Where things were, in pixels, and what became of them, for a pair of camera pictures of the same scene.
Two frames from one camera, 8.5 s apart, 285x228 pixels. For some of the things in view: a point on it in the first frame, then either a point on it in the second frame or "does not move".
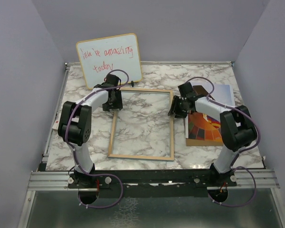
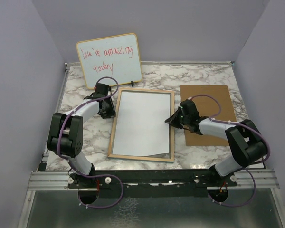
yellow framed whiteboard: x=99 y=56 does not move
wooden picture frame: x=171 y=157 does not move
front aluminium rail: x=58 y=181 does not move
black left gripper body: x=115 y=103 to x=109 y=110
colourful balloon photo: x=199 y=126 to x=141 y=129
